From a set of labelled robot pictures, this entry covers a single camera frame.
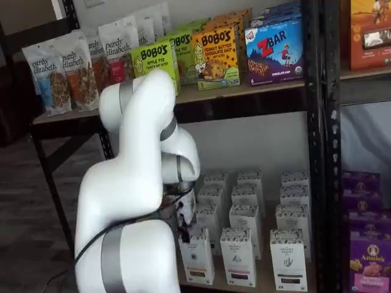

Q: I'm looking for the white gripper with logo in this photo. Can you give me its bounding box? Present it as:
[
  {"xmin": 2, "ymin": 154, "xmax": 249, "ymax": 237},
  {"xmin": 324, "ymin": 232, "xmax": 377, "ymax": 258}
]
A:
[{"xmin": 161, "ymin": 181, "xmax": 197, "ymax": 244}]

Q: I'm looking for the white box yellow strip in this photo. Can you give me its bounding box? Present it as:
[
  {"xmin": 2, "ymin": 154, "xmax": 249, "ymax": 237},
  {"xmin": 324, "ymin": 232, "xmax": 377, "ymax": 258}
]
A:
[
  {"xmin": 201, "ymin": 172, "xmax": 230, "ymax": 188},
  {"xmin": 196, "ymin": 184, "xmax": 225, "ymax": 209},
  {"xmin": 195, "ymin": 203, "xmax": 221, "ymax": 255},
  {"xmin": 178, "ymin": 226, "xmax": 216, "ymax": 286}
]

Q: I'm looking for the white box pink strip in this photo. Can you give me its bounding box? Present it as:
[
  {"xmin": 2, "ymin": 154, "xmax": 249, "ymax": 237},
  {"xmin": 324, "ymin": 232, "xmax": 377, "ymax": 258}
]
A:
[
  {"xmin": 236, "ymin": 170, "xmax": 263, "ymax": 188},
  {"xmin": 228, "ymin": 203, "xmax": 263, "ymax": 261},
  {"xmin": 219, "ymin": 226, "xmax": 257, "ymax": 288},
  {"xmin": 230, "ymin": 184, "xmax": 263, "ymax": 209}
]

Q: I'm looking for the white box grey strip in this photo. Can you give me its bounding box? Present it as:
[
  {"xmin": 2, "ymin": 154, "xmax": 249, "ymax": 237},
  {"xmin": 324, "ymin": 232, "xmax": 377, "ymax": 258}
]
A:
[
  {"xmin": 279, "ymin": 184, "xmax": 310, "ymax": 209},
  {"xmin": 275, "ymin": 203, "xmax": 311, "ymax": 264},
  {"xmin": 281, "ymin": 170, "xmax": 310, "ymax": 188},
  {"xmin": 269, "ymin": 229, "xmax": 309, "ymax": 292}
]

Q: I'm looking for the black metal shelf rack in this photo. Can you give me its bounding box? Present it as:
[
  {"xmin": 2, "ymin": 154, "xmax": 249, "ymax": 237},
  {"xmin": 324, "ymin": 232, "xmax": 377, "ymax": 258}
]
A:
[
  {"xmin": 323, "ymin": 0, "xmax": 391, "ymax": 293},
  {"xmin": 0, "ymin": 0, "xmax": 325, "ymax": 293}
]

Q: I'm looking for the green Bobo's apple pie box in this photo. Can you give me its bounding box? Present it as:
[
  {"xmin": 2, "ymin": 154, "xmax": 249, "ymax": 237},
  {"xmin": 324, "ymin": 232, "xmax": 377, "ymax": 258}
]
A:
[
  {"xmin": 166, "ymin": 29, "xmax": 200, "ymax": 87},
  {"xmin": 182, "ymin": 17, "xmax": 213, "ymax": 35},
  {"xmin": 131, "ymin": 39, "xmax": 181, "ymax": 97}
]

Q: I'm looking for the orange Bobo's peanut butter box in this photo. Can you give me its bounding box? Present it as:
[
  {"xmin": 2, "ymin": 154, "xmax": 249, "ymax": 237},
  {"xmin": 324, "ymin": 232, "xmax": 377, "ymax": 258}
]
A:
[
  {"xmin": 191, "ymin": 26, "xmax": 241, "ymax": 92},
  {"xmin": 213, "ymin": 8, "xmax": 253, "ymax": 76},
  {"xmin": 203, "ymin": 16, "xmax": 246, "ymax": 32}
]

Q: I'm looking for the purple Annie's box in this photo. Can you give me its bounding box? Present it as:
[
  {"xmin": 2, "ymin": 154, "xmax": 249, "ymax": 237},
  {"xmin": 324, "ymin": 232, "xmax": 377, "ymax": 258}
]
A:
[
  {"xmin": 341, "ymin": 171, "xmax": 381, "ymax": 200},
  {"xmin": 349, "ymin": 231, "xmax": 391, "ymax": 293},
  {"xmin": 347, "ymin": 211, "xmax": 391, "ymax": 236},
  {"xmin": 343, "ymin": 195, "xmax": 384, "ymax": 215}
]

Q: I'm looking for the blue Zbar chocolate chip box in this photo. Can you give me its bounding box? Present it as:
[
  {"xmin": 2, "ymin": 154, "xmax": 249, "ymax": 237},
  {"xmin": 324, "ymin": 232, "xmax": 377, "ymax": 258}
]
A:
[
  {"xmin": 244, "ymin": 16, "xmax": 305, "ymax": 87},
  {"xmin": 250, "ymin": 11, "xmax": 303, "ymax": 29},
  {"xmin": 261, "ymin": 2, "xmax": 302, "ymax": 16}
]

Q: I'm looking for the orange snack box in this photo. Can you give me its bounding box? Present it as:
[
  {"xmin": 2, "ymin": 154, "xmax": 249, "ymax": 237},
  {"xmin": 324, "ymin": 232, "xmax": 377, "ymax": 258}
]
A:
[{"xmin": 349, "ymin": 0, "xmax": 391, "ymax": 72}]

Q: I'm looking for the granola bag orange label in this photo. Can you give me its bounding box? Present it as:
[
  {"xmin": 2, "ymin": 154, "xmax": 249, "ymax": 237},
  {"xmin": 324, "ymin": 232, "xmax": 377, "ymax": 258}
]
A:
[{"xmin": 56, "ymin": 30, "xmax": 101, "ymax": 111}]

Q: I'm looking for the granola bag brown label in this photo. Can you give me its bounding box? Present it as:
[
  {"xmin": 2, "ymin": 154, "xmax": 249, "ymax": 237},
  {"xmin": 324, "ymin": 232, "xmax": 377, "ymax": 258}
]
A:
[{"xmin": 81, "ymin": 27, "xmax": 116, "ymax": 94}]

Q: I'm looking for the granola bag red label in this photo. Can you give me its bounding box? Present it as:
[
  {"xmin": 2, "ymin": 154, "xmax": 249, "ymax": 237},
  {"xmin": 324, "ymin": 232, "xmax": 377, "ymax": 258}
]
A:
[{"xmin": 98, "ymin": 15, "xmax": 141, "ymax": 85}]

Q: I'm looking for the white cloth backdrop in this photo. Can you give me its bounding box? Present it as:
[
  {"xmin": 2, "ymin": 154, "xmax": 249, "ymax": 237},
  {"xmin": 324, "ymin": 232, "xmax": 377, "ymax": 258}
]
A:
[{"xmin": 340, "ymin": 102, "xmax": 391, "ymax": 178}]

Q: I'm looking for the granola bag blue label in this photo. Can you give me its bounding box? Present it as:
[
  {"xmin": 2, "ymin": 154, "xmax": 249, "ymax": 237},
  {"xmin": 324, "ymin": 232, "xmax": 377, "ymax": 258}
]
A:
[{"xmin": 21, "ymin": 38, "xmax": 73, "ymax": 117}]

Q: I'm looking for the white granola bag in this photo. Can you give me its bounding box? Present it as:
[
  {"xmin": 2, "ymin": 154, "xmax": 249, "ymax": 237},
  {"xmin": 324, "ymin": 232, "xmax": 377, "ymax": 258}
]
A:
[
  {"xmin": 148, "ymin": 2, "xmax": 171, "ymax": 41},
  {"xmin": 122, "ymin": 9, "xmax": 156, "ymax": 46}
]

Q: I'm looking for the dark brown furniture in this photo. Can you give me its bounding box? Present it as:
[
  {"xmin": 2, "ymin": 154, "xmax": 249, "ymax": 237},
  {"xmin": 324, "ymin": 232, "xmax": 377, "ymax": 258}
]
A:
[{"xmin": 0, "ymin": 18, "xmax": 44, "ymax": 148}]

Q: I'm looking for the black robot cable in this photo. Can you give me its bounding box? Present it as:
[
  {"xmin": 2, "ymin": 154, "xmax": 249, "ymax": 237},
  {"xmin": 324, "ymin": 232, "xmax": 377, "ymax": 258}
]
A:
[{"xmin": 74, "ymin": 212, "xmax": 164, "ymax": 267}]

